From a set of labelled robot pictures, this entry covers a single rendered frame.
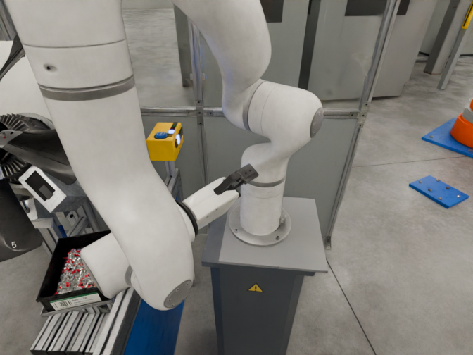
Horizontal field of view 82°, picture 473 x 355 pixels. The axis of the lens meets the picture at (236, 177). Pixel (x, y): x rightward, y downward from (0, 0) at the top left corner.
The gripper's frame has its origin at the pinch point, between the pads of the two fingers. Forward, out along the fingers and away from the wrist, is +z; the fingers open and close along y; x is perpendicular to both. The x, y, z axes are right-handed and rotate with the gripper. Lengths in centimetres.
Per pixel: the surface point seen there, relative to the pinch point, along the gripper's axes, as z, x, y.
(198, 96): 52, 61, -52
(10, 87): -19, 87, -48
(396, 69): 443, 44, -111
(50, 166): -25, 36, -27
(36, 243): -36, 27, -47
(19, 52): -18, 68, -18
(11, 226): -39, 34, -45
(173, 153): 13, 32, -40
